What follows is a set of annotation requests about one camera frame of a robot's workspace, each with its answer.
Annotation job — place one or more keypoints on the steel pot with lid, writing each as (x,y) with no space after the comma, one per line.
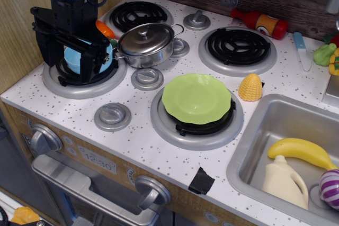
(147,45)

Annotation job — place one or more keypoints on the stove burner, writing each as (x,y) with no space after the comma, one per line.
(132,14)
(165,127)
(237,52)
(51,82)

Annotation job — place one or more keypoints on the oven dial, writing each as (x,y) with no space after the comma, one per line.
(152,192)
(44,140)

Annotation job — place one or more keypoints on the right oven dial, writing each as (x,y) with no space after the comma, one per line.
(152,192)

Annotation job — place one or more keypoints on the grey oven door handle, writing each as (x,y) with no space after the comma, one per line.
(81,203)

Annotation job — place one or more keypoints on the purple striped toy onion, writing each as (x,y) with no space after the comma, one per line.
(328,186)

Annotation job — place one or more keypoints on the back left stove burner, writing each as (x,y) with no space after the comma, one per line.
(132,14)

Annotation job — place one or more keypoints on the grey stove knob centre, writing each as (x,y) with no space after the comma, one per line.
(147,79)

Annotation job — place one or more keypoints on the grey stove knob front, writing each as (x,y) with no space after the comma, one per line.
(112,117)

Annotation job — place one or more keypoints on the yellow object bottom left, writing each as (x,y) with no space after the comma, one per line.
(24,215)

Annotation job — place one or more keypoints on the grey stove knob back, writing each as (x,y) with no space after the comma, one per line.
(196,21)

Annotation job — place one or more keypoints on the grey stove knob middle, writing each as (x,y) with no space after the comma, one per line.
(180,48)

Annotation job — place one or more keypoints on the back right stove burner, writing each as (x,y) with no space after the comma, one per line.
(237,52)

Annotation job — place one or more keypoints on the grey stove knob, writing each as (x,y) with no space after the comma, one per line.
(180,48)
(196,21)
(112,117)
(147,79)

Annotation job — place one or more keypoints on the red ketchup bottle toy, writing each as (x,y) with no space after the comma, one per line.
(270,26)

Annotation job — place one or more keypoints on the black tape patch front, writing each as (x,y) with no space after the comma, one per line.
(201,183)

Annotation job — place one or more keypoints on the front left stove burner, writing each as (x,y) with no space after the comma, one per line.
(51,82)

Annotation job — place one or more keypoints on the yellow toy corn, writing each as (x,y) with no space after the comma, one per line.
(251,88)

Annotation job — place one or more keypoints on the silver sink basin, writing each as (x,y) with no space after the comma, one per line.
(277,117)

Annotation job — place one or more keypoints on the yellow toy pepper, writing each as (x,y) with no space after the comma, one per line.
(333,66)

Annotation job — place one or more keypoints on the cream detergent bottle toy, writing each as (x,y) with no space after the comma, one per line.
(282,181)

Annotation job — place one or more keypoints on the blue handled toy knife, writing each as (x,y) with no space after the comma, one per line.
(302,51)

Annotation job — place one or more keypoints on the green plastic plate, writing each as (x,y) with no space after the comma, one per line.
(196,99)

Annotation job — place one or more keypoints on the orange toy carrot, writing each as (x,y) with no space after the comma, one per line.
(104,29)

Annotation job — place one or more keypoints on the front right stove burner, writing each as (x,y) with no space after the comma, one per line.
(165,127)

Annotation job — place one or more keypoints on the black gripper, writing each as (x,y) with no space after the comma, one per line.
(71,23)

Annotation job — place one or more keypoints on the light blue bowl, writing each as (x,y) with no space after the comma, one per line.
(73,57)

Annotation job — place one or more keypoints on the yellow toy banana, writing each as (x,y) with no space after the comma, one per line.
(304,150)

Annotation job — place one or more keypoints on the silver faucet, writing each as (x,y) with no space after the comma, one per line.
(332,6)

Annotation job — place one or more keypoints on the green toy pear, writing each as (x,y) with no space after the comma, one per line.
(322,55)

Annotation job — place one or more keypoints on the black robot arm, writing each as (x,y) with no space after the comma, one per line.
(72,24)

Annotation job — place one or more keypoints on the left oven dial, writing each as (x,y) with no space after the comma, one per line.
(44,140)

